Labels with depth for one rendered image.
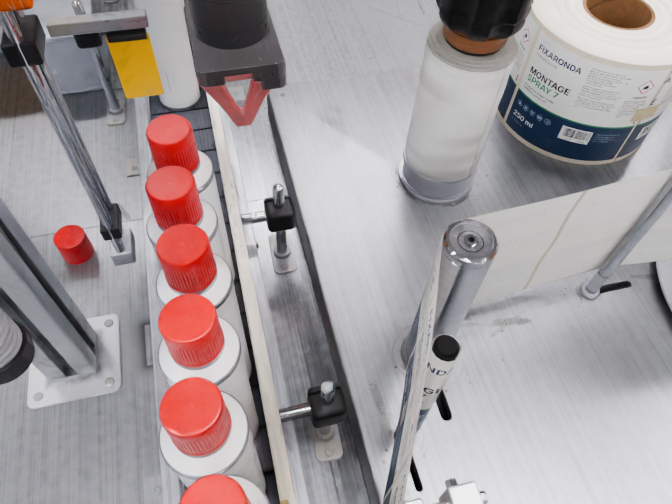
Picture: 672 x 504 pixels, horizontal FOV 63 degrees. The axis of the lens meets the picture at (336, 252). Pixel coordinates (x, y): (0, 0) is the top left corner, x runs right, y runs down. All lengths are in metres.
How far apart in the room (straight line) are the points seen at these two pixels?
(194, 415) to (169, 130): 0.21
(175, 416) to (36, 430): 0.33
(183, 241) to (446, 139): 0.32
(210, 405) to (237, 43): 0.27
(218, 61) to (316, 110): 0.32
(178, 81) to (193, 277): 0.40
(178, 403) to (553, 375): 0.37
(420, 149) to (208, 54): 0.26
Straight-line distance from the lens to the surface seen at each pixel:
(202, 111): 0.75
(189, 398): 0.31
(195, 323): 0.32
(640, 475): 0.57
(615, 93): 0.69
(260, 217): 0.58
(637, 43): 0.70
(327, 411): 0.47
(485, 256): 0.38
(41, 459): 0.61
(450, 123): 0.57
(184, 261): 0.35
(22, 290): 0.48
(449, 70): 0.53
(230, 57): 0.44
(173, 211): 0.39
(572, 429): 0.56
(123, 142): 0.81
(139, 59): 0.47
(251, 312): 0.52
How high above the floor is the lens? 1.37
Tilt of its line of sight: 55 degrees down
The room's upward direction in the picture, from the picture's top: 4 degrees clockwise
